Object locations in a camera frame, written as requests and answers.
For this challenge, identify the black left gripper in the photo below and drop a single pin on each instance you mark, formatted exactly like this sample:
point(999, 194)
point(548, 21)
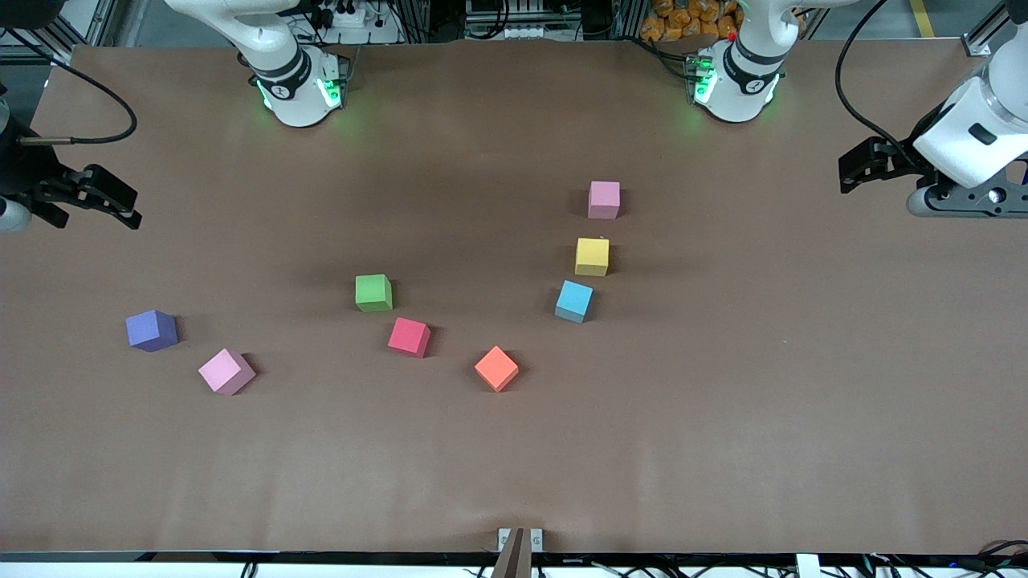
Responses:
point(906, 155)

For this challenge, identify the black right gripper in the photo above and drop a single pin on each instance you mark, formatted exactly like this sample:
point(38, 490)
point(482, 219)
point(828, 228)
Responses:
point(22, 172)

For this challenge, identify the pink foam cube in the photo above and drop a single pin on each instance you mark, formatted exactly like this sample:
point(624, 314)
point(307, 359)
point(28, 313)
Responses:
point(226, 371)
point(604, 199)

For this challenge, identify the green foam cube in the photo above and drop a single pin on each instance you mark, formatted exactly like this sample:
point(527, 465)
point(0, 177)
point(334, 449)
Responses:
point(373, 292)

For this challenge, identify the yellow foam cube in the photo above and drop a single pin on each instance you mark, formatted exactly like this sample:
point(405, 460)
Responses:
point(592, 257)

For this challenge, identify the blue foam cube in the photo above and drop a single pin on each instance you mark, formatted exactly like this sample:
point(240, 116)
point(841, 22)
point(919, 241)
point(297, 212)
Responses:
point(574, 300)

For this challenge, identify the red foam cube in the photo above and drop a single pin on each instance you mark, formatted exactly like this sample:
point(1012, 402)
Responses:
point(409, 336)

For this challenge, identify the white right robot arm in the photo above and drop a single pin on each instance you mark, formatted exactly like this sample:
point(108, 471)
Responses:
point(293, 80)

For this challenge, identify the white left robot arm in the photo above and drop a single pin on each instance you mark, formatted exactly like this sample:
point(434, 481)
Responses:
point(739, 80)

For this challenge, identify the purple foam cube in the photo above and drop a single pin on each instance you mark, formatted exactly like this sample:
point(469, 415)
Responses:
point(151, 330)

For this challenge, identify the orange snack bags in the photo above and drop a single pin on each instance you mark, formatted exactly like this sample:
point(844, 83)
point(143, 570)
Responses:
point(683, 20)

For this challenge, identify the white power strip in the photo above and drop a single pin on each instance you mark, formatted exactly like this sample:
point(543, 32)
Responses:
point(510, 30)
point(357, 16)

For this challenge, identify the brown table cover sheet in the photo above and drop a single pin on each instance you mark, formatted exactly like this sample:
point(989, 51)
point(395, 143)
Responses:
point(723, 449)

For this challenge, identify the orange foam cube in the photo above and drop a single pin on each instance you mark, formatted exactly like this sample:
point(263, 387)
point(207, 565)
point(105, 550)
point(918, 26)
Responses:
point(496, 368)

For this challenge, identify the aluminium frame profile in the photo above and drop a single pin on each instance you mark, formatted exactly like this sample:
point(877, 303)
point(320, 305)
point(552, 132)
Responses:
point(978, 46)
point(32, 54)

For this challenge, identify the white plastic bracket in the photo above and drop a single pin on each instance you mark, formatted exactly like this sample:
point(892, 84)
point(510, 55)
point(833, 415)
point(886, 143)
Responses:
point(807, 567)

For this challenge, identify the small metal mounting bracket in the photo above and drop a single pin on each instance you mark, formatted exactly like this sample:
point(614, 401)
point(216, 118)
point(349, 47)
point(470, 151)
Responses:
point(503, 538)

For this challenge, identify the brown camera strut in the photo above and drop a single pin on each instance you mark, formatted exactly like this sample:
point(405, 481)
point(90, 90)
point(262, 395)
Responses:
point(514, 558)

